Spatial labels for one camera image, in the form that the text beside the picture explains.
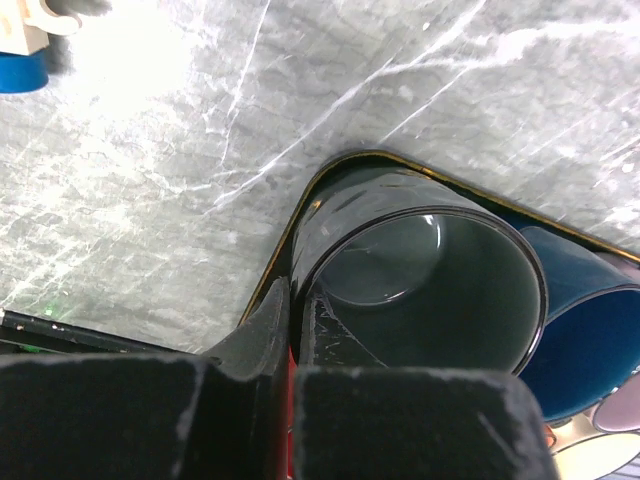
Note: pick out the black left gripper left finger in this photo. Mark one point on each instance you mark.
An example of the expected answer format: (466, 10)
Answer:
(82, 404)

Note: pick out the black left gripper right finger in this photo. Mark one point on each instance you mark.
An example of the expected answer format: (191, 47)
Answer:
(353, 419)

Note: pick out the dark green cup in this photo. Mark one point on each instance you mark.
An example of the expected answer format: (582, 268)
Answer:
(418, 275)

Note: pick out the red cup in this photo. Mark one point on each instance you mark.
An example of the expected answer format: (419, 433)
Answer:
(290, 415)

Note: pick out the cream cup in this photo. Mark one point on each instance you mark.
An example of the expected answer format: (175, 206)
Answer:
(596, 457)

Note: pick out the dark blue cup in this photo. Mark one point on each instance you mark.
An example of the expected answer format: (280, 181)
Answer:
(590, 343)

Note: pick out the lilac cup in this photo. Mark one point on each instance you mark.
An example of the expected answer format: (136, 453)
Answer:
(619, 412)

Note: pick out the black tray gold rim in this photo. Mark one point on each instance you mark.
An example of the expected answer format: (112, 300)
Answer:
(363, 159)

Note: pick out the colourful toy block figure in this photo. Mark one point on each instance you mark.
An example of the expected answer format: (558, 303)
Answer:
(25, 29)

